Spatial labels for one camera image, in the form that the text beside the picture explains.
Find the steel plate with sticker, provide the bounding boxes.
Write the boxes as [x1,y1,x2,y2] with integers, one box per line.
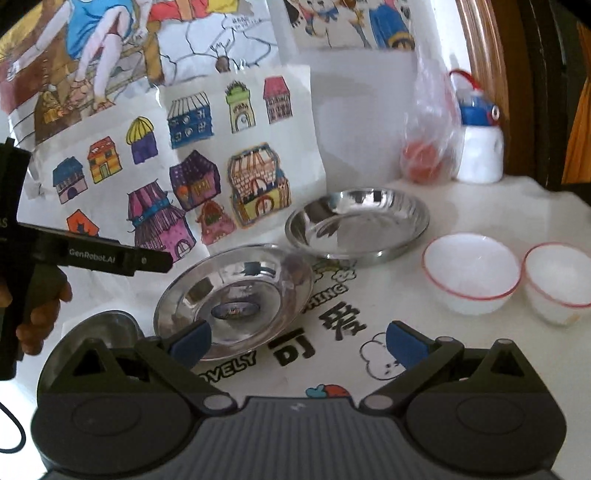
[153,244,315,361]

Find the houses drawing paper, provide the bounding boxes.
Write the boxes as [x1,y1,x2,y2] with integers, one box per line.
[18,65,327,261]

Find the brown wooden door frame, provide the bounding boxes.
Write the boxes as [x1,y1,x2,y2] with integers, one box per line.
[456,1,553,189]

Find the person's left hand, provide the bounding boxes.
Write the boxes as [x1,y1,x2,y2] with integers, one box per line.
[15,277,73,356]

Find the boy with fan drawing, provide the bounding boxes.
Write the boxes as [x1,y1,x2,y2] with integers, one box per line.
[1,0,280,150]

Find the clear plastic bag red contents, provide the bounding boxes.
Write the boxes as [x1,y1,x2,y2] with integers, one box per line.
[400,47,461,185]

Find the deep steel plate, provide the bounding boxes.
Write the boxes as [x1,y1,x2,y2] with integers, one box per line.
[284,188,431,266]

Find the small steel bowl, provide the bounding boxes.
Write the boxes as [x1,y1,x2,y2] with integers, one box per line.
[54,310,144,358]

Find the white blue water bottle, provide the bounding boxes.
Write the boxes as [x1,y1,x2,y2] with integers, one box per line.
[449,69,505,185]

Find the white bowl red rim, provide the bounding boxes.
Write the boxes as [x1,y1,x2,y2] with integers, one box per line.
[421,233,522,316]
[522,242,591,327]

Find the black cable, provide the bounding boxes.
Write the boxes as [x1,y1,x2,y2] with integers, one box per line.
[0,401,27,453]

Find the girl with bear drawing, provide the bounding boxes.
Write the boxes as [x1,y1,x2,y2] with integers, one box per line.
[267,0,416,53]

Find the white printed tablecloth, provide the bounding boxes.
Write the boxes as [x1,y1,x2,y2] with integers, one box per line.
[1,177,590,479]

